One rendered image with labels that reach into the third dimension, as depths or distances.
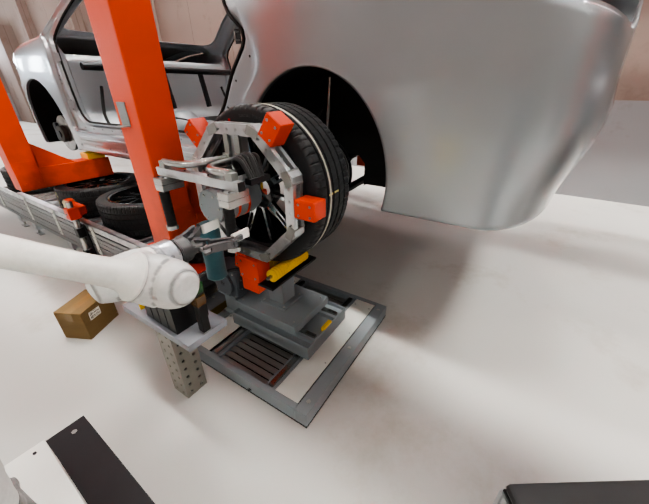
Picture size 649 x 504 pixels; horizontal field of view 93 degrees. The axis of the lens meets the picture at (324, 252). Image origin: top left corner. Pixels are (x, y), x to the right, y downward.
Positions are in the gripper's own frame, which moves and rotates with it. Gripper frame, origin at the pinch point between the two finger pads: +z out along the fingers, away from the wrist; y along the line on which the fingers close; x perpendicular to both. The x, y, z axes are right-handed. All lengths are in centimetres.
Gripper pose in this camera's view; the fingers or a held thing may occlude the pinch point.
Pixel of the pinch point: (230, 228)
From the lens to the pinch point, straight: 104.7
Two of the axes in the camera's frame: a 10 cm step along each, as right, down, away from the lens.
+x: 0.0, -8.8, -4.7
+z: 5.4, -4.0, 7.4
